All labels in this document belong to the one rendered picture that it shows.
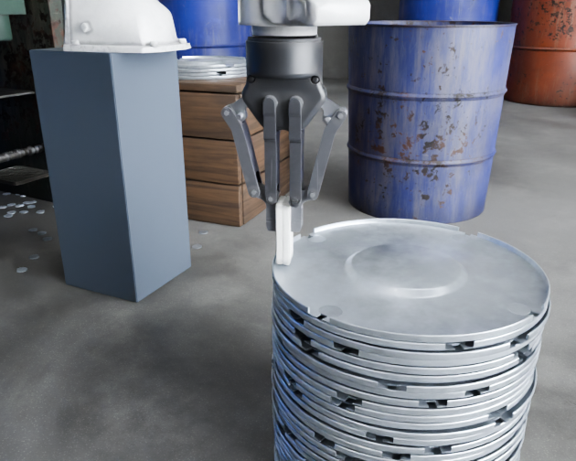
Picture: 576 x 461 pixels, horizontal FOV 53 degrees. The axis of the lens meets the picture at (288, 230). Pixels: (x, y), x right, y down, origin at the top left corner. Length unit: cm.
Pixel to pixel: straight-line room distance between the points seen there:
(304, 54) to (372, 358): 28
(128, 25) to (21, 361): 56
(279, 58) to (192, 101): 88
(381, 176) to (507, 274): 87
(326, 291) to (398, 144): 90
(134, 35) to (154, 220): 34
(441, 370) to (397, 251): 18
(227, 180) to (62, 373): 66
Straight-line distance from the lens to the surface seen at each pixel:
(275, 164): 59
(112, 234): 109
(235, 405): 84
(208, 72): 148
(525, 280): 65
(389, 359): 52
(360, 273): 61
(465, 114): 145
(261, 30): 56
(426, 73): 140
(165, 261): 116
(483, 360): 55
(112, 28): 103
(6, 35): 160
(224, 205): 144
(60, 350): 102
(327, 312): 54
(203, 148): 143
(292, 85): 58
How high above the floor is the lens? 52
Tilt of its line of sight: 21 degrees down
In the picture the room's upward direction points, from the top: straight up
